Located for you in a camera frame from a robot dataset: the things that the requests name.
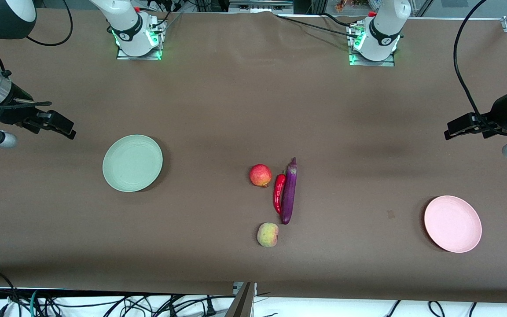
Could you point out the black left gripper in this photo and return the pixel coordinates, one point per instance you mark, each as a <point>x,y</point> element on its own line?
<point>500,110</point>

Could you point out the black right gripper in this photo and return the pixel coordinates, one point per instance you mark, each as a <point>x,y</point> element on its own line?
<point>17,112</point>

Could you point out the long purple eggplant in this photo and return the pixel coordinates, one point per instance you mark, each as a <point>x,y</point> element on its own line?
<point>288,193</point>

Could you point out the red chili pepper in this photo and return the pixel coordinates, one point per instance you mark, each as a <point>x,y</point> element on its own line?
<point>278,193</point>

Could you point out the red pomegranate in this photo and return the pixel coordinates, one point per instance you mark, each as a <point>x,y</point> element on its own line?
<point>260,175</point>

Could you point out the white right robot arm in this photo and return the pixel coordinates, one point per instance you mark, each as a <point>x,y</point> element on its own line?
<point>130,26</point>

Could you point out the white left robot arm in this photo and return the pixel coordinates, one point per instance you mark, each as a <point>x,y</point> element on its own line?
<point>383,31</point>

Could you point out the pale green round plate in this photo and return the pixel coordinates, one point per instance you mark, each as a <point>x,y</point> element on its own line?
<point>132,163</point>

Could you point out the pink round plate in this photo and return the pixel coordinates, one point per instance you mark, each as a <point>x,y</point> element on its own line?
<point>453,223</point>

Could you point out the colourful background items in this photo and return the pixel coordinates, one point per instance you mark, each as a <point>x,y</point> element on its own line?
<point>350,4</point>

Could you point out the brown paper table cover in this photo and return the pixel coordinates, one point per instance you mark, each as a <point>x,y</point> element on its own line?
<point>236,110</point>

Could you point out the yellow-pink peach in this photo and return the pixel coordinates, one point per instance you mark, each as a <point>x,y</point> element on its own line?
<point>267,234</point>

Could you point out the grey background device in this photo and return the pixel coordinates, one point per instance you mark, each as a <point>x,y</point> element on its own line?
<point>260,6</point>

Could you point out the grey metal beam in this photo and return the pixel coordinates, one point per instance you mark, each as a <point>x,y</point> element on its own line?
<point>242,304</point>

